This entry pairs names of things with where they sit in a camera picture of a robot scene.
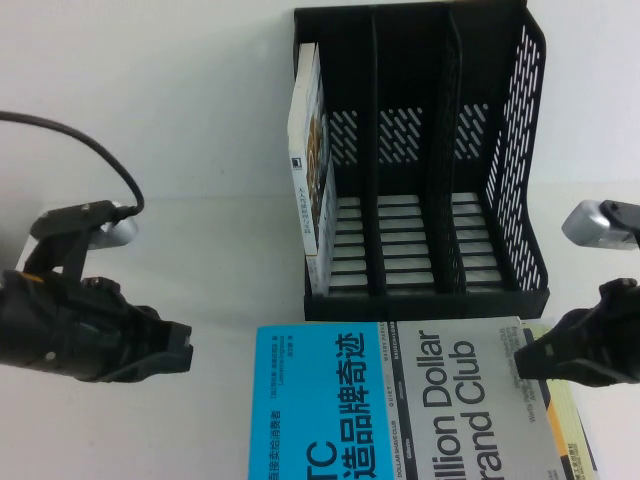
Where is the white paperback book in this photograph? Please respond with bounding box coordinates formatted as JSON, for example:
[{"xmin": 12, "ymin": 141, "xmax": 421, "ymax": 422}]
[{"xmin": 289, "ymin": 42, "xmax": 338, "ymax": 297}]

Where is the blue and grey book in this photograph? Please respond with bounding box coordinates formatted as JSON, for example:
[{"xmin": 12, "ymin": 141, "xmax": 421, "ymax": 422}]
[{"xmin": 247, "ymin": 315, "xmax": 569, "ymax": 480}]

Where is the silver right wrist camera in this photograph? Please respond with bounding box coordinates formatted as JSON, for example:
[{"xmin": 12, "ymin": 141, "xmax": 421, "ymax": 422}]
[{"xmin": 561, "ymin": 199, "xmax": 636, "ymax": 251}]

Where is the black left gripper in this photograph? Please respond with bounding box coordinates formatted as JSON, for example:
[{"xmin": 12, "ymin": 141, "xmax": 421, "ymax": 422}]
[{"xmin": 0, "ymin": 269, "xmax": 195, "ymax": 385}]

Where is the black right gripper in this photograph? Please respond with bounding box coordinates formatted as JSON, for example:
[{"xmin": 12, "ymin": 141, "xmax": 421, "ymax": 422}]
[{"xmin": 513, "ymin": 277, "xmax": 640, "ymax": 387}]

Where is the pale yellow book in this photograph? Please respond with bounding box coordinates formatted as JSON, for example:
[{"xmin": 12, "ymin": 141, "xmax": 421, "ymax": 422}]
[{"xmin": 519, "ymin": 322, "xmax": 595, "ymax": 480}]

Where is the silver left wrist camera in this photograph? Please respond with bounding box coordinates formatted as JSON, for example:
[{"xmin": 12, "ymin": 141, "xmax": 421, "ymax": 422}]
[{"xmin": 89, "ymin": 199, "xmax": 140, "ymax": 250}]

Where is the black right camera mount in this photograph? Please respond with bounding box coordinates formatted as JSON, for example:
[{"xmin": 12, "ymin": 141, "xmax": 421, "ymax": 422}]
[{"xmin": 599, "ymin": 199, "xmax": 640, "ymax": 251}]

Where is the black plastic book stand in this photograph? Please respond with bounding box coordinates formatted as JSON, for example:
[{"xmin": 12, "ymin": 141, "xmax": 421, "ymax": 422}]
[{"xmin": 293, "ymin": 2, "xmax": 552, "ymax": 322}]

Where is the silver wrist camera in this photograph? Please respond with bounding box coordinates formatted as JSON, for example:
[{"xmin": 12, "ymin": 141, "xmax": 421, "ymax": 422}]
[
  {"xmin": 89, "ymin": 199, "xmax": 140, "ymax": 250},
  {"xmin": 561, "ymin": 199, "xmax": 636, "ymax": 251}
]

